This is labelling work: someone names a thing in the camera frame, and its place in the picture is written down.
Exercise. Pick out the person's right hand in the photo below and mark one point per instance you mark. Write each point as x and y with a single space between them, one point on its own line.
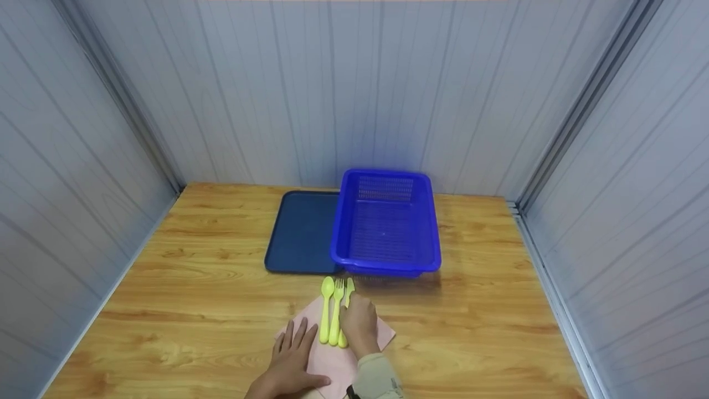
363 327

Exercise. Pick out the person's left hand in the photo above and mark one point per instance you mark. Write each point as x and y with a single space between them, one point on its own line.
293 368

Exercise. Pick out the person's right fingers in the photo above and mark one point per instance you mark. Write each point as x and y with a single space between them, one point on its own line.
347 320

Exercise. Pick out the yellow plastic knife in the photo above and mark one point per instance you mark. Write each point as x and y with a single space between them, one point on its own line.
349 289

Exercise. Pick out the person's left forearm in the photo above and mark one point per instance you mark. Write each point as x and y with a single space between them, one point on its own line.
271 392

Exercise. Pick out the person's right forearm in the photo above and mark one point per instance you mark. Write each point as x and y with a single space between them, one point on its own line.
379 378

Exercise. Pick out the yellow plastic fork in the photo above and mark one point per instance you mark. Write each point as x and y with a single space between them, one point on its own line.
336 316

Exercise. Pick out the yellow plastic spoon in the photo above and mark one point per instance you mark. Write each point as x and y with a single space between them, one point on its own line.
325 310

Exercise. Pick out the pink napkin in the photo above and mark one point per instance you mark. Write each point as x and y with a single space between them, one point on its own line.
338 363

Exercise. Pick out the black wrist band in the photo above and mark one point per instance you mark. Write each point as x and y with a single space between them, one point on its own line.
352 392

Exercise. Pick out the blue plastic mesh basket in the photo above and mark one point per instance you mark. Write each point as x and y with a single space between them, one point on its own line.
385 233

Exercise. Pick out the dark blue rectangular tray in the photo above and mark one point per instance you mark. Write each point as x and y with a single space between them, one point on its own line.
303 233

